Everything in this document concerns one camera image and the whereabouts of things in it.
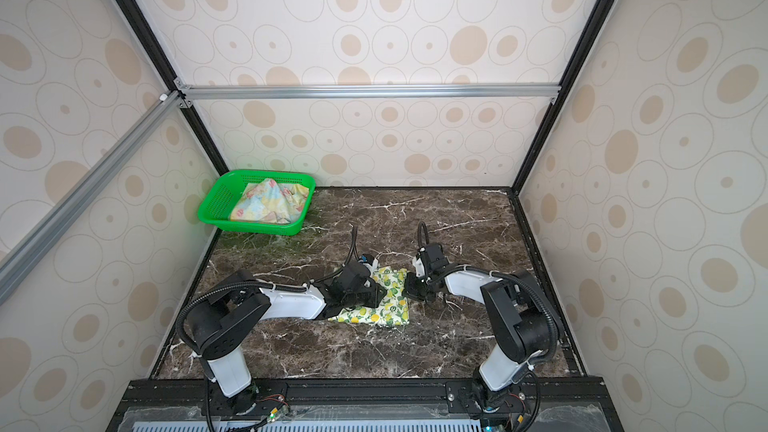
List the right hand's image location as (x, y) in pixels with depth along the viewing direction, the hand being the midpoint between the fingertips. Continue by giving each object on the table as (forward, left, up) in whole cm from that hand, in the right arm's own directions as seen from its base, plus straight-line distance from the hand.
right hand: (405, 291), depth 92 cm
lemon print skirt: (-7, +4, +2) cm, 8 cm away
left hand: (-2, +3, +4) cm, 5 cm away
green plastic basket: (+34, +67, +7) cm, 75 cm away
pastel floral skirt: (+32, +48, +8) cm, 58 cm away
